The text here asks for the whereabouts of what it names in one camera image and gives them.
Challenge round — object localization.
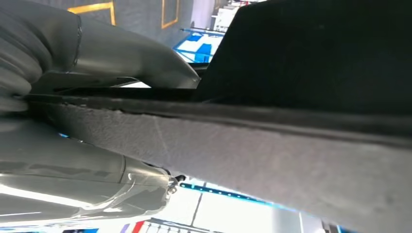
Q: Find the small blue shelf rack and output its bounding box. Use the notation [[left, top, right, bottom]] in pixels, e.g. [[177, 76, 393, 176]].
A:
[[173, 28, 226, 64]]

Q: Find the red barrier belt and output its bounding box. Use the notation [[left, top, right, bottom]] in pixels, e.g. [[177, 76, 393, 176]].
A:
[[131, 220, 146, 233]]

